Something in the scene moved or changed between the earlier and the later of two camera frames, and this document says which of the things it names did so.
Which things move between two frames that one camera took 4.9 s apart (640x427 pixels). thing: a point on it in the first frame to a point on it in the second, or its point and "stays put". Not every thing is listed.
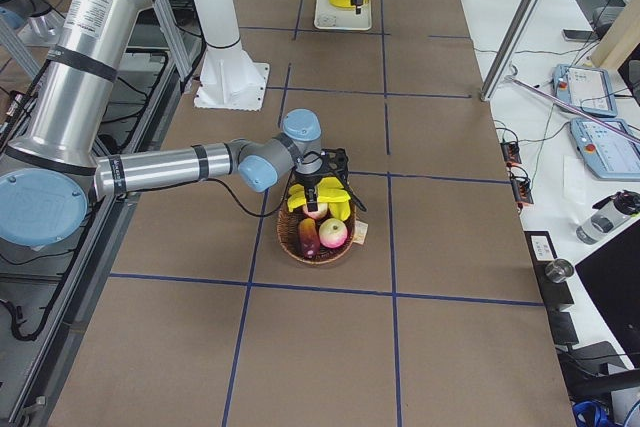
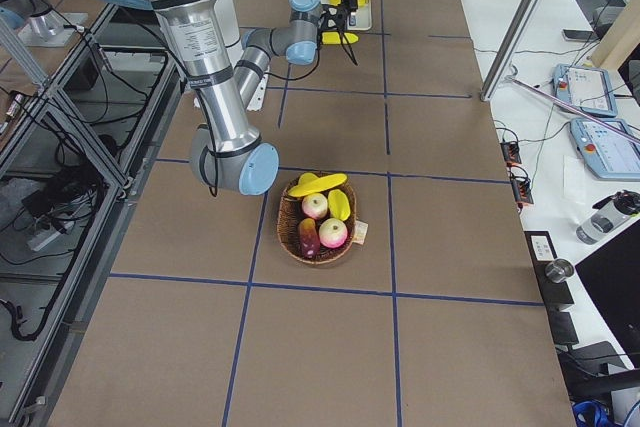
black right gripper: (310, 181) to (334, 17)
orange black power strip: (521, 187) stays put
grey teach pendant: (587, 88) stays put
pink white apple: (333, 233) stays put
